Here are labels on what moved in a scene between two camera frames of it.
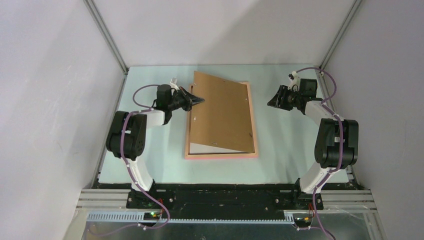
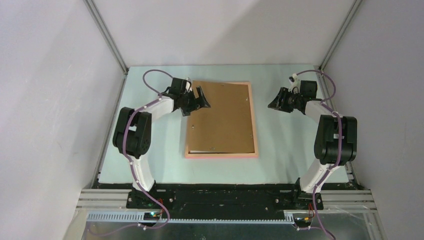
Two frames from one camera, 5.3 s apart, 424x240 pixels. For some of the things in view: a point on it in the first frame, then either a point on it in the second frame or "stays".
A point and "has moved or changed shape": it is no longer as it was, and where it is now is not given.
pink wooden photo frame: (189, 156) stays
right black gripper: (277, 101) stays
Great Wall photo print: (196, 148) has moved or changed shape
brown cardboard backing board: (222, 118) stays
